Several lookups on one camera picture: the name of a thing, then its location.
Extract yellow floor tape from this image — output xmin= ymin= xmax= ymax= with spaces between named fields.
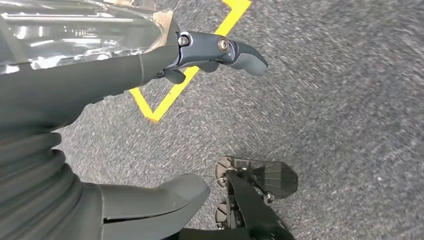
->
xmin=129 ymin=0 xmax=253 ymax=124

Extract black robot foot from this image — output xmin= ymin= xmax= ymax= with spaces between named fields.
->
xmin=165 ymin=156 xmax=299 ymax=240

